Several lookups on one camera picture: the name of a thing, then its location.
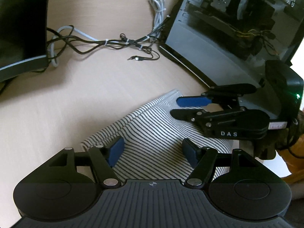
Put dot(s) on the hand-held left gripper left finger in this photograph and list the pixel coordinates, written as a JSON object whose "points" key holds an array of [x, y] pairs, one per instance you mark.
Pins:
{"points": [[115, 150]]}

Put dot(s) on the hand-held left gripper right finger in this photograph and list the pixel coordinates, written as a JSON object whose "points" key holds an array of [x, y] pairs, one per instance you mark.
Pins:
{"points": [[190, 152]]}

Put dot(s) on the black computer case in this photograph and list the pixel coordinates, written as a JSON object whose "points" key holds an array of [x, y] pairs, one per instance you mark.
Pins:
{"points": [[213, 40]]}

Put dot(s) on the striped white shirt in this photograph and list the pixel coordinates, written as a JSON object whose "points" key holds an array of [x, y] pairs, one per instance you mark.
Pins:
{"points": [[152, 133]]}

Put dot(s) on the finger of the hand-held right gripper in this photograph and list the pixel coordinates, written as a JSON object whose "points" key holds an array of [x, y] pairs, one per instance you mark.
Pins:
{"points": [[182, 115], [193, 101]]}

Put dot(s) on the orange cloth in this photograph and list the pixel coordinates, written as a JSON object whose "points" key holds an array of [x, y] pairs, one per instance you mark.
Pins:
{"points": [[294, 163]]}

